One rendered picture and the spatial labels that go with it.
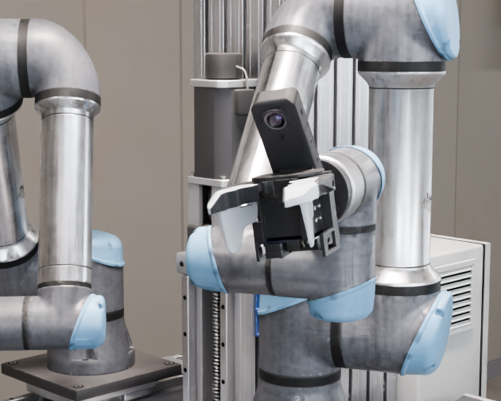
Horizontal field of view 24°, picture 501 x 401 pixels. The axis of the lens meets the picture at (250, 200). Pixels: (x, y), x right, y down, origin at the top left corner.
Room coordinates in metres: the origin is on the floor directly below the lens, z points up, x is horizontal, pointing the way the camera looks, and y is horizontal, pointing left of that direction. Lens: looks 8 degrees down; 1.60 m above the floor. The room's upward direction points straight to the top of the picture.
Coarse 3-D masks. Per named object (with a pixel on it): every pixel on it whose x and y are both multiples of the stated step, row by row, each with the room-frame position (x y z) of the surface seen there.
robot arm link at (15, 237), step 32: (0, 32) 1.67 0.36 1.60; (0, 64) 1.66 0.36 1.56; (0, 96) 1.69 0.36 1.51; (0, 128) 1.74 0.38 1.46; (0, 160) 1.76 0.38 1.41; (0, 192) 1.79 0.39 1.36; (0, 224) 1.82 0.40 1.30; (32, 224) 1.92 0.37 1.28; (0, 256) 1.84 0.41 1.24; (32, 256) 1.88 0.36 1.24; (0, 288) 1.87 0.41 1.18; (32, 288) 1.88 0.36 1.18
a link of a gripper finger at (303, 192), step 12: (300, 180) 1.07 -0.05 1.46; (312, 180) 1.05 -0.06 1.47; (288, 192) 1.00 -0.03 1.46; (300, 192) 1.01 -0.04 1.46; (312, 192) 1.02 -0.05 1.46; (288, 204) 0.99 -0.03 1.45; (300, 204) 1.01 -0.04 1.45; (312, 204) 1.07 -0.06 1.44; (312, 216) 1.05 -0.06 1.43; (312, 228) 1.03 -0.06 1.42; (312, 240) 1.02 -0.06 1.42
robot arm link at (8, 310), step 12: (0, 300) 1.56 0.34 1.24; (12, 300) 1.56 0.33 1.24; (0, 312) 1.54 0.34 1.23; (12, 312) 1.54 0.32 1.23; (0, 324) 1.53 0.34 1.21; (12, 324) 1.53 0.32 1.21; (0, 336) 1.53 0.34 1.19; (12, 336) 1.53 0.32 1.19; (0, 348) 1.54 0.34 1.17; (12, 348) 1.55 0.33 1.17; (24, 348) 1.55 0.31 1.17
